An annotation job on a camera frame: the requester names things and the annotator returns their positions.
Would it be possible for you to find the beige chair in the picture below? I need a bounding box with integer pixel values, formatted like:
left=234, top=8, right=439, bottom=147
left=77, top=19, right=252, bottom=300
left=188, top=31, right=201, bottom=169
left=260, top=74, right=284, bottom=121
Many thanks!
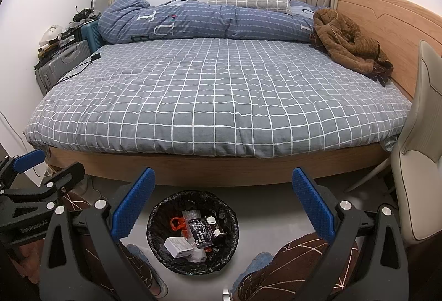
left=343, top=39, right=442, bottom=250

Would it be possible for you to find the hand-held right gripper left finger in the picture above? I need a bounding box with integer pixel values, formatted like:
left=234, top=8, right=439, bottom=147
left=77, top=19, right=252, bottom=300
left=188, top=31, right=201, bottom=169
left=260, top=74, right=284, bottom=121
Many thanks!
left=39, top=167, right=157, bottom=301

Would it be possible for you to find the blue slipper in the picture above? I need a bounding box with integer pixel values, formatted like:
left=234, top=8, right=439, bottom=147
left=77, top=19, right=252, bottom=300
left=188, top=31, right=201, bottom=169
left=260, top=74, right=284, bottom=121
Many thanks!
left=242, top=252, right=274, bottom=284
left=126, top=243, right=169, bottom=297

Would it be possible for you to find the person's right leg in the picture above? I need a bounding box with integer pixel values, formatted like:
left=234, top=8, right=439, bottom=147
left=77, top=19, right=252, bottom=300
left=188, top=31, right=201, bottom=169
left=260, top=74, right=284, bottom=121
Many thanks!
left=236, top=232, right=361, bottom=301

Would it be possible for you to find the trash bin with black liner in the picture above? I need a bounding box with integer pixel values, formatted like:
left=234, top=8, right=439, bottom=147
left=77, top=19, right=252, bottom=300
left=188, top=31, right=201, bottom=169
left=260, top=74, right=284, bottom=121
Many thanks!
left=146, top=190, right=240, bottom=276

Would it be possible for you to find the clear plastic bag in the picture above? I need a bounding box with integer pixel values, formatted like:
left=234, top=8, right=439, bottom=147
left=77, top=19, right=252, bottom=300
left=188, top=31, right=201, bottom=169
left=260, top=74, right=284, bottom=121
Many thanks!
left=186, top=247, right=215, bottom=263

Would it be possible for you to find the brown fleece jacket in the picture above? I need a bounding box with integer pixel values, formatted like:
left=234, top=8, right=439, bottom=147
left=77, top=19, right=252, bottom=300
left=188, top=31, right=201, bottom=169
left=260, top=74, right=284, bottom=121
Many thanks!
left=310, top=8, right=394, bottom=87

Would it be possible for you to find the wooden headboard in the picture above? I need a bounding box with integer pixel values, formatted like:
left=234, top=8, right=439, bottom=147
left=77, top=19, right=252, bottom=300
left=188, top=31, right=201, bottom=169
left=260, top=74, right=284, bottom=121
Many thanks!
left=336, top=0, right=442, bottom=103

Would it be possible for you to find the blue right slipper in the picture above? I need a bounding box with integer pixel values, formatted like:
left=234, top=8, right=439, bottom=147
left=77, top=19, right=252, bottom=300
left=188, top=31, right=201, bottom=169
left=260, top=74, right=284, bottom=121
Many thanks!
left=242, top=252, right=274, bottom=284

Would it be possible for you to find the black charger cable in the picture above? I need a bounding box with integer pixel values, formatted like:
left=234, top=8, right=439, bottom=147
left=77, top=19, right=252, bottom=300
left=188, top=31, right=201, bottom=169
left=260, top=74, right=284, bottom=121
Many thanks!
left=57, top=53, right=101, bottom=83

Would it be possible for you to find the blue striped quilt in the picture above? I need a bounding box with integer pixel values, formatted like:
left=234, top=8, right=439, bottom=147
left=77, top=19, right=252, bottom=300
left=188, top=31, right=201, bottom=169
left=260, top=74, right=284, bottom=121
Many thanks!
left=97, top=0, right=332, bottom=44

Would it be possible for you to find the white cardboard box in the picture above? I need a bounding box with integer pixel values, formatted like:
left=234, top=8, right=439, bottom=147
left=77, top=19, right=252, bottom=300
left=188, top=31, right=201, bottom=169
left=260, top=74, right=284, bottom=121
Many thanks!
left=164, top=236, right=194, bottom=259

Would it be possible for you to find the white helmet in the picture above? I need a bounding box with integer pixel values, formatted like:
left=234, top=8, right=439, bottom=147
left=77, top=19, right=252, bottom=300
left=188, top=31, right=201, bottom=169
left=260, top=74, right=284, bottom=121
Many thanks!
left=40, top=25, right=64, bottom=46

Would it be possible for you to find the black printed packet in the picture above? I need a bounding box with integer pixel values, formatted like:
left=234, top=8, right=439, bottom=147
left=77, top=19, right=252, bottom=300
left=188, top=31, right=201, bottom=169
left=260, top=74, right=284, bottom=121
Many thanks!
left=187, top=219, right=214, bottom=250

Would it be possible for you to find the teal suitcase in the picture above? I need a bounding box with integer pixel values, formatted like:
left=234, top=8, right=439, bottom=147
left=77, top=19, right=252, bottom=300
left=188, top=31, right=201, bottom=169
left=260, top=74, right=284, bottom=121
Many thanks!
left=81, top=19, right=106, bottom=53

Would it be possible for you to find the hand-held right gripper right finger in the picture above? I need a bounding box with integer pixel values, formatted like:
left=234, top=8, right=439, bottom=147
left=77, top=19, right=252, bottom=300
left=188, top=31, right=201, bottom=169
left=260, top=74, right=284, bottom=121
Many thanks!
left=286, top=167, right=410, bottom=301

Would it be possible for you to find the blue left slipper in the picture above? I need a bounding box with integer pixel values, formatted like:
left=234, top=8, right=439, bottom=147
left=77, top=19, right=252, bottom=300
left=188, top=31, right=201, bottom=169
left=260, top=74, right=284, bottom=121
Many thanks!
left=126, top=243, right=169, bottom=297

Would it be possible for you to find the dark bag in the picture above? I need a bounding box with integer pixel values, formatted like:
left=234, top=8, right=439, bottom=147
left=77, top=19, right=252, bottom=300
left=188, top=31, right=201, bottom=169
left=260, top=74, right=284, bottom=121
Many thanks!
left=72, top=7, right=101, bottom=23

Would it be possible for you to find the grey suitcase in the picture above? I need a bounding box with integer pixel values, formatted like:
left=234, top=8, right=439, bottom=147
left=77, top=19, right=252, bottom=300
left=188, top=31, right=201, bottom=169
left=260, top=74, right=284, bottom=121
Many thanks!
left=35, top=39, right=92, bottom=96

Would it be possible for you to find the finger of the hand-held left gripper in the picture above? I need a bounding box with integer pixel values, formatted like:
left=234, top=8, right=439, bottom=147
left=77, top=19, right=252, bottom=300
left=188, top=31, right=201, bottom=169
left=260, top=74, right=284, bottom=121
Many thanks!
left=0, top=149, right=46, bottom=192
left=0, top=163, right=85, bottom=207

